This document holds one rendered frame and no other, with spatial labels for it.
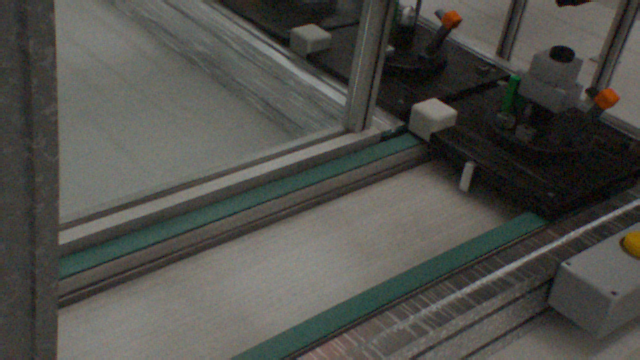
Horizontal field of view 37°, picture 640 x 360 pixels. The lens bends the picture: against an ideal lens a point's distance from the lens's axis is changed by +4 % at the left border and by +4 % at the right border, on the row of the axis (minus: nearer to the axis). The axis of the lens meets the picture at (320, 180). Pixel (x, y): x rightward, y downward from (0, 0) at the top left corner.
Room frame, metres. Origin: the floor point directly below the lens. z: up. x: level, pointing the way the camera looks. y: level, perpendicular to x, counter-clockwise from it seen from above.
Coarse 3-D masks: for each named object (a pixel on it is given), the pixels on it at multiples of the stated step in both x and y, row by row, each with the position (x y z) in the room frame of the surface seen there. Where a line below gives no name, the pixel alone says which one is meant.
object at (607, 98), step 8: (592, 88) 1.09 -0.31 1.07; (608, 88) 1.08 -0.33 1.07; (592, 96) 1.07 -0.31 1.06; (600, 96) 1.07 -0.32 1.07; (608, 96) 1.06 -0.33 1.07; (616, 96) 1.07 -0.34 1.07; (600, 104) 1.06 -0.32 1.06; (608, 104) 1.06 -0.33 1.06; (592, 112) 1.07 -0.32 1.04; (600, 112) 1.07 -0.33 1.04; (584, 120) 1.07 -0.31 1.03; (592, 120) 1.07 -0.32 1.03; (576, 128) 1.08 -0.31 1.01; (584, 128) 1.07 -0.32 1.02; (576, 136) 1.08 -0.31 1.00
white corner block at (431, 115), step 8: (416, 104) 1.12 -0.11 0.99; (424, 104) 1.12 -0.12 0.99; (432, 104) 1.12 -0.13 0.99; (440, 104) 1.13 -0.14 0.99; (416, 112) 1.11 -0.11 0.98; (424, 112) 1.10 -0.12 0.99; (432, 112) 1.10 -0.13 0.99; (440, 112) 1.10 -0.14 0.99; (448, 112) 1.11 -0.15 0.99; (456, 112) 1.12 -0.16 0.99; (416, 120) 1.10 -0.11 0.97; (424, 120) 1.10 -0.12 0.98; (432, 120) 1.09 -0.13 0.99; (440, 120) 1.09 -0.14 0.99; (448, 120) 1.10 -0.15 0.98; (416, 128) 1.10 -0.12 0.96; (424, 128) 1.09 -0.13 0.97; (432, 128) 1.09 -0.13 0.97; (440, 128) 1.09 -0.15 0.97; (424, 136) 1.09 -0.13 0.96
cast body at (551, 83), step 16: (560, 48) 1.13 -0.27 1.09; (544, 64) 1.11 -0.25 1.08; (560, 64) 1.10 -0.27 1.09; (576, 64) 1.11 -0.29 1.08; (528, 80) 1.12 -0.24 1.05; (544, 80) 1.10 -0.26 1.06; (560, 80) 1.09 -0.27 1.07; (528, 96) 1.11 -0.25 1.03; (544, 96) 1.10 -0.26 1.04; (560, 96) 1.09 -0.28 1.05; (576, 96) 1.11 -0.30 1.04; (560, 112) 1.09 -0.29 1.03
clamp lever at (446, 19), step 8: (440, 16) 1.25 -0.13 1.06; (448, 16) 1.23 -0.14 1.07; (456, 16) 1.24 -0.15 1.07; (448, 24) 1.23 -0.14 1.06; (456, 24) 1.24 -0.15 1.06; (440, 32) 1.24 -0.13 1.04; (448, 32) 1.24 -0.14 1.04; (432, 40) 1.25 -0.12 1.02; (440, 40) 1.24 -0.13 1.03; (432, 48) 1.25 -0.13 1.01
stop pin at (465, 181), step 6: (468, 162) 1.03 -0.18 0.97; (474, 162) 1.03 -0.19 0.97; (468, 168) 1.02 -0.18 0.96; (474, 168) 1.02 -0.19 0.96; (462, 174) 1.03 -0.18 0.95; (468, 174) 1.02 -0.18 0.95; (474, 174) 1.02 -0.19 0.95; (462, 180) 1.03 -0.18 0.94; (468, 180) 1.02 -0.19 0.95; (474, 180) 1.03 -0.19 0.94; (462, 186) 1.03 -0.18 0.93; (468, 186) 1.02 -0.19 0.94
